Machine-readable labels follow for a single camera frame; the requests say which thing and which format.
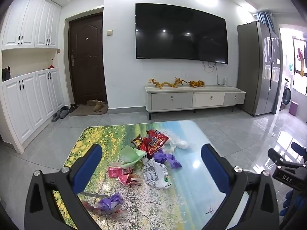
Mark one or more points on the pink paper wrapper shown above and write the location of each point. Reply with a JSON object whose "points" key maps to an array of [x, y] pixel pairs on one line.
{"points": [[124, 176]]}

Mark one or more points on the washing machine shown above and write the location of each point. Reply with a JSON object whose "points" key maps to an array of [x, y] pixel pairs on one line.
{"points": [[286, 98]]}

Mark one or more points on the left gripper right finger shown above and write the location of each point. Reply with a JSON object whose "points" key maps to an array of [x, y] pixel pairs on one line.
{"points": [[250, 200]]}

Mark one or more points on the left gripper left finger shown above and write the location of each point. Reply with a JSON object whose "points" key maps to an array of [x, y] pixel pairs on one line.
{"points": [[42, 211]]}

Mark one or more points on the white printed plastic bag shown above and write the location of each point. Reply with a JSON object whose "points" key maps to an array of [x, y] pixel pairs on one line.
{"points": [[156, 174]]}

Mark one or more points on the wall light switch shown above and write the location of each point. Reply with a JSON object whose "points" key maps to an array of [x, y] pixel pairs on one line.
{"points": [[109, 32]]}

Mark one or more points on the dark brown entrance door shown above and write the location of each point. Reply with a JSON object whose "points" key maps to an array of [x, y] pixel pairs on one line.
{"points": [[86, 59]]}

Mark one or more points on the tan boots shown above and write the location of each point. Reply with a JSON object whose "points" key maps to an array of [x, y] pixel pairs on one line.
{"points": [[98, 105]]}

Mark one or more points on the white tissue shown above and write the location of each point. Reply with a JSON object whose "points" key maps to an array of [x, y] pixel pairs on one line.
{"points": [[181, 144]]}

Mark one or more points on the brown snack bag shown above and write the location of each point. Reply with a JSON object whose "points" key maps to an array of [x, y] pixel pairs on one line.
{"points": [[137, 142]]}

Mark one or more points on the purple stool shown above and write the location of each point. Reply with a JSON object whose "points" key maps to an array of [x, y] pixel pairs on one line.
{"points": [[293, 108]]}

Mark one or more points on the red snack bag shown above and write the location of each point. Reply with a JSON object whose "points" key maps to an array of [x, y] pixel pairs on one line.
{"points": [[153, 142]]}

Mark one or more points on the purple ribbon bow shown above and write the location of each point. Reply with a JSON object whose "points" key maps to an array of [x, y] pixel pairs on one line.
{"points": [[109, 207], [161, 157]]}

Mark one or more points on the grey refrigerator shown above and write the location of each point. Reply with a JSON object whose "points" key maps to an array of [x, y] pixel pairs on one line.
{"points": [[259, 67]]}

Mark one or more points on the blue gloved right hand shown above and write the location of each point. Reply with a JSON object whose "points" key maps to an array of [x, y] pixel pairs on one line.
{"points": [[299, 202]]}

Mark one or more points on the grey slippers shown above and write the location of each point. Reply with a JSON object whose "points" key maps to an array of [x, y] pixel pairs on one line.
{"points": [[61, 114]]}

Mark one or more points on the black wall television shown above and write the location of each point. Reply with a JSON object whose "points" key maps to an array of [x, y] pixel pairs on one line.
{"points": [[174, 32]]}

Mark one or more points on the green paper wrapper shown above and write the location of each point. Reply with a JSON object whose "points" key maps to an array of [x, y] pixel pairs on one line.
{"points": [[130, 156]]}

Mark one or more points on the golden dragon ornament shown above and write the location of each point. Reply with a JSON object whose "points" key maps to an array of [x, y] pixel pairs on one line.
{"points": [[177, 82]]}

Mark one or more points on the brown door mat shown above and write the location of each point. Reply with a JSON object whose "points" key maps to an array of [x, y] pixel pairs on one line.
{"points": [[87, 110]]}

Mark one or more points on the landscape print coffee table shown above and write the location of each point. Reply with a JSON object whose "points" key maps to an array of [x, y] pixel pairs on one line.
{"points": [[180, 198]]}

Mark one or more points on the golden tiger ornament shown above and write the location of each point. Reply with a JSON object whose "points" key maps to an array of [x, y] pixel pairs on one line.
{"points": [[196, 83]]}

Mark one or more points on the purple ribbon bow near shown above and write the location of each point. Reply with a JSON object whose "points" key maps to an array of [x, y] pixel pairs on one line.
{"points": [[109, 207]]}

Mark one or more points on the white tv cabinet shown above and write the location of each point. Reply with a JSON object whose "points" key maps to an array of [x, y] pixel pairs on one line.
{"points": [[186, 98]]}

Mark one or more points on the purple ribbon bow far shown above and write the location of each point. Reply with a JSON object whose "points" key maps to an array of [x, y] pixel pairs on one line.
{"points": [[161, 157]]}

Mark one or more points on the white shoe cabinet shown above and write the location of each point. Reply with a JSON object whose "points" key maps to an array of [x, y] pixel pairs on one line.
{"points": [[31, 93]]}

